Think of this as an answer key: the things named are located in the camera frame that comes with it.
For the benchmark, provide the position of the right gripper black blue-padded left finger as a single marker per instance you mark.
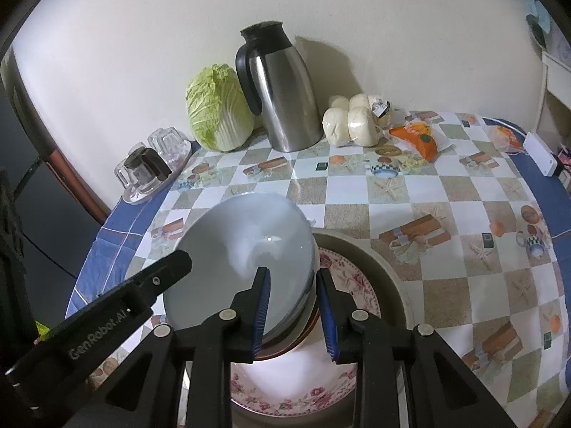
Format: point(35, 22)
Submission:
point(183, 373)

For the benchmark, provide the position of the white power strip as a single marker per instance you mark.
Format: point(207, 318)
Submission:
point(544, 159)

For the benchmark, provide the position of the small white bowl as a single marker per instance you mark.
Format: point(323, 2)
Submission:
point(299, 316)

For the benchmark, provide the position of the steel thermos jug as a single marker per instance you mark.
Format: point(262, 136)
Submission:
point(278, 87)

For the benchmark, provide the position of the bag of steamed buns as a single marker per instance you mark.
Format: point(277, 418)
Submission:
point(359, 120)

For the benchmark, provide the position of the clear glass cup tray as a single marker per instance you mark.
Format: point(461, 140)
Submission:
point(150, 167)

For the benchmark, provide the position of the round steel plate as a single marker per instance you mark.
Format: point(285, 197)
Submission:
point(394, 309)

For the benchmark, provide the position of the white shelf unit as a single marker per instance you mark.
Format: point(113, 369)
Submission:
point(552, 121)

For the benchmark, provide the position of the floral rimmed round plate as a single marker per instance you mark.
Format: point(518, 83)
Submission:
point(304, 380)

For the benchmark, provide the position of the patterned blue tablecloth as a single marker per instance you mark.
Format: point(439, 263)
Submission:
point(480, 239)

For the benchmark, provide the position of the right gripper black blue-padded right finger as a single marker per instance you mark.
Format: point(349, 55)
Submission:
point(440, 390)

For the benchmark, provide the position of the napa cabbage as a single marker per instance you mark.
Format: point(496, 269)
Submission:
point(220, 118)

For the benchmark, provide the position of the orange snack packet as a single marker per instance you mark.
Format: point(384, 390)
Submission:
point(427, 142)

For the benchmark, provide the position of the strawberry pattern bowl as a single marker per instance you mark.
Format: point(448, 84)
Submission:
point(298, 333)

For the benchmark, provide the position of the small orange packet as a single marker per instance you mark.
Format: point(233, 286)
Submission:
point(504, 139)

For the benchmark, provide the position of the pale blue bowl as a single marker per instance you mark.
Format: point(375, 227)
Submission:
point(228, 244)

